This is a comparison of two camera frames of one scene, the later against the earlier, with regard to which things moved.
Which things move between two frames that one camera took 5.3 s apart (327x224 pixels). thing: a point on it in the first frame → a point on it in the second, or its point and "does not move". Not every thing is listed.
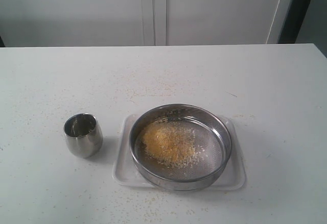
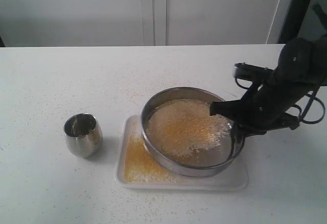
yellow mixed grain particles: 169,145 → 141,167
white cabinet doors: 68,13 does not move
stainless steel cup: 84,134 does not move
